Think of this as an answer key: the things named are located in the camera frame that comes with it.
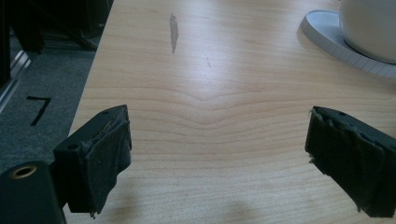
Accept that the white round plate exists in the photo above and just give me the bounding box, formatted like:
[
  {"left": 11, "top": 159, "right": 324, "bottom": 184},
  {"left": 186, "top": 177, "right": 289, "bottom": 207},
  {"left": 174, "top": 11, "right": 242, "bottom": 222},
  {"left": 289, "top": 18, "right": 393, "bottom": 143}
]
[{"left": 300, "top": 9, "right": 396, "bottom": 78}]

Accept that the dark metal stand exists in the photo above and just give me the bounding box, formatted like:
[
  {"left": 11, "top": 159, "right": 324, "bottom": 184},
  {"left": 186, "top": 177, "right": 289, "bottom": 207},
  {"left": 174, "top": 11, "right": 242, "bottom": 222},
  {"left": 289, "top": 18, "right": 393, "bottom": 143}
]
[{"left": 0, "top": 0, "right": 115, "bottom": 88}]

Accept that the white round pot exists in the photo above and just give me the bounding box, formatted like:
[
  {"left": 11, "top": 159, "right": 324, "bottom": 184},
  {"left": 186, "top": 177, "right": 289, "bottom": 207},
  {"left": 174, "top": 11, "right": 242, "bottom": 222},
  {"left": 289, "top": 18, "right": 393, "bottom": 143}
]
[{"left": 338, "top": 0, "right": 396, "bottom": 65}]

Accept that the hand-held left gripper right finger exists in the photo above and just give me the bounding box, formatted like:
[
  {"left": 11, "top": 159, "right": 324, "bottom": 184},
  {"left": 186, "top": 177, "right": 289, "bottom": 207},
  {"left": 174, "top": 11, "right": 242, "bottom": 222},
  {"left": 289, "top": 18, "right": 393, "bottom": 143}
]
[{"left": 304, "top": 105, "right": 396, "bottom": 218}]

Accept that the silver metal rail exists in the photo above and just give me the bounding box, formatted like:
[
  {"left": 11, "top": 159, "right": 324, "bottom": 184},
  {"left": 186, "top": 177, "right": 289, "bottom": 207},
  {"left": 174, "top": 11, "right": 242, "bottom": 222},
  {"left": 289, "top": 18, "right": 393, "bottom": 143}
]
[{"left": 0, "top": 49, "right": 33, "bottom": 114}]

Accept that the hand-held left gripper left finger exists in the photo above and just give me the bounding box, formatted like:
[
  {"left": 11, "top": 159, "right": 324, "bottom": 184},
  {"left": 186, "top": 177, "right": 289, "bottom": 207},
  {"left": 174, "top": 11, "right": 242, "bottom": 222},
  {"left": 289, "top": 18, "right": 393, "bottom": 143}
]
[{"left": 52, "top": 104, "right": 133, "bottom": 217}]

